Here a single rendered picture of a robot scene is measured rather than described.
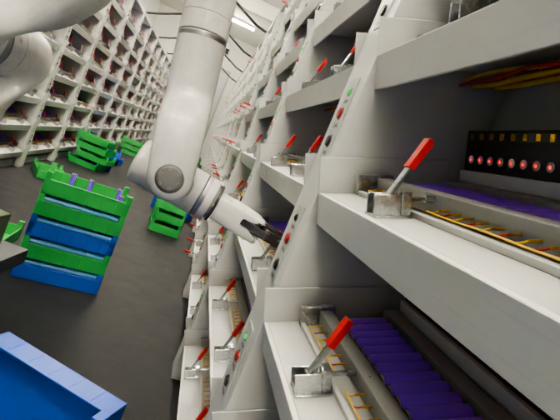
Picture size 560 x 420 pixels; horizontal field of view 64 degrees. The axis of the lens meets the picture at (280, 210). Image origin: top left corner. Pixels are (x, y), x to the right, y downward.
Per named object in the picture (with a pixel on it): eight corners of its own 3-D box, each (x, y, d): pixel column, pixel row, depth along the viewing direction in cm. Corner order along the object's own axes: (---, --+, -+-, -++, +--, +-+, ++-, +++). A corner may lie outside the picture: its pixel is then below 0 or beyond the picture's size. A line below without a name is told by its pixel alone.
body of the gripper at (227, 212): (199, 212, 91) (247, 238, 93) (198, 222, 81) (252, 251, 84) (218, 180, 91) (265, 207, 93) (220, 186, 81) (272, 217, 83)
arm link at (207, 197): (188, 208, 90) (202, 216, 91) (187, 217, 81) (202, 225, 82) (210, 172, 90) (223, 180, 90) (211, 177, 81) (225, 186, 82)
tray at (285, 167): (302, 212, 73) (307, 125, 70) (259, 177, 132) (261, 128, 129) (420, 214, 76) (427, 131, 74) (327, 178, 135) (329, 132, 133)
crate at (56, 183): (39, 192, 156) (47, 170, 155) (45, 181, 174) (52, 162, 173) (126, 217, 169) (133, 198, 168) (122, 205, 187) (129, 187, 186)
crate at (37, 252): (17, 255, 158) (24, 234, 157) (24, 237, 176) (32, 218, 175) (103, 276, 171) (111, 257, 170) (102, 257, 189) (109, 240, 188)
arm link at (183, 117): (233, 25, 73) (192, 207, 74) (224, 50, 88) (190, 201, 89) (177, 7, 71) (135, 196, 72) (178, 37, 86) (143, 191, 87)
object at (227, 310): (210, 429, 76) (212, 353, 74) (208, 300, 135) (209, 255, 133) (326, 422, 80) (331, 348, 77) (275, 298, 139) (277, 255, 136)
